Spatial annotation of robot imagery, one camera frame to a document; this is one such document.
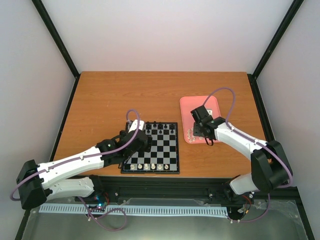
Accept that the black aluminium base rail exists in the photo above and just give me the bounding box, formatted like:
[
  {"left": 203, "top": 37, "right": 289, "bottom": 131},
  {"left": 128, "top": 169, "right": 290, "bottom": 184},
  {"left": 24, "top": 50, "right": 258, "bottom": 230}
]
[{"left": 32, "top": 176, "right": 300, "bottom": 203}]

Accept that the black white chess board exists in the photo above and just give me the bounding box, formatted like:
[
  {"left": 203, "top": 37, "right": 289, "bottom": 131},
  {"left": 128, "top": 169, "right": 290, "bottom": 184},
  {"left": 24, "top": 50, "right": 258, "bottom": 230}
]
[{"left": 121, "top": 123, "right": 180, "bottom": 174}]

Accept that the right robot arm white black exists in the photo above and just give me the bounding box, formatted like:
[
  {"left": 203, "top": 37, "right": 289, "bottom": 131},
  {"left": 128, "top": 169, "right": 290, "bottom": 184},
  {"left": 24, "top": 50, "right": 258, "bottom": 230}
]
[{"left": 190, "top": 105, "right": 293, "bottom": 195}]

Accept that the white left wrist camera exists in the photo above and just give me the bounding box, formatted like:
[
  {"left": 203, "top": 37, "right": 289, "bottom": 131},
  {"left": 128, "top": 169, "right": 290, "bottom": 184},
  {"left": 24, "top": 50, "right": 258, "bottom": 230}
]
[{"left": 128, "top": 119, "right": 145, "bottom": 133}]

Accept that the right black frame post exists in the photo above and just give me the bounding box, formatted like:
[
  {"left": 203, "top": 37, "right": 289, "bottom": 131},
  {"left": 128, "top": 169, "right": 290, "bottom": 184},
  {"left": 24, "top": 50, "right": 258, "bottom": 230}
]
[{"left": 251, "top": 0, "right": 305, "bottom": 78}]

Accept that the black chess pieces row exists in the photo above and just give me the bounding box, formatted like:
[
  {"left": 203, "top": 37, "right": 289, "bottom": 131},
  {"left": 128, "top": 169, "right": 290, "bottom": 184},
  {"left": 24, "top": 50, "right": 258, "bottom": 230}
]
[{"left": 144, "top": 121, "right": 177, "bottom": 135}]

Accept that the light blue slotted cable duct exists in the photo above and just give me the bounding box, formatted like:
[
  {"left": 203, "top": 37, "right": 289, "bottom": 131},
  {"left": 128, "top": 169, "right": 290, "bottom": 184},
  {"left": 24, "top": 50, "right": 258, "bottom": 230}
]
[{"left": 38, "top": 203, "right": 228, "bottom": 218}]

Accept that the black frame post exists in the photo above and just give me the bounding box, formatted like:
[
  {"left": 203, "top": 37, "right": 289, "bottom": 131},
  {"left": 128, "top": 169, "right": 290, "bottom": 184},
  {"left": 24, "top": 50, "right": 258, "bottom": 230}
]
[
  {"left": 31, "top": 0, "right": 81, "bottom": 79},
  {"left": 251, "top": 0, "right": 305, "bottom": 78}
]

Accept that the pink plastic tray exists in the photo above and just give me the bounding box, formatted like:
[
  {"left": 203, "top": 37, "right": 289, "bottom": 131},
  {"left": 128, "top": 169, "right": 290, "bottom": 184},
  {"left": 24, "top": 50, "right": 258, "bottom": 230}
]
[{"left": 179, "top": 96, "right": 221, "bottom": 144}]

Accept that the metal sheet front panel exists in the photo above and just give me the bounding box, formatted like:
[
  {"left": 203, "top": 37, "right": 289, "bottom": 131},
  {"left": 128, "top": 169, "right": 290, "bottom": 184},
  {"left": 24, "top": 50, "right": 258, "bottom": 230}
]
[{"left": 15, "top": 200, "right": 314, "bottom": 240}]

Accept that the left black frame post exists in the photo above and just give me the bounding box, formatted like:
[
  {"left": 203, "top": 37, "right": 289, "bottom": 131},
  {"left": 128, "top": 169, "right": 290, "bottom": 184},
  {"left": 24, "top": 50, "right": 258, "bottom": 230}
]
[{"left": 31, "top": 0, "right": 81, "bottom": 79}]

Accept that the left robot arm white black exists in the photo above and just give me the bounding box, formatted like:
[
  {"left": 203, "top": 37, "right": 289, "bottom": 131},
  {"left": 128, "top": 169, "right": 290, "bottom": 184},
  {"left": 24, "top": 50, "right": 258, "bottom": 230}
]
[{"left": 9, "top": 129, "right": 152, "bottom": 210}]

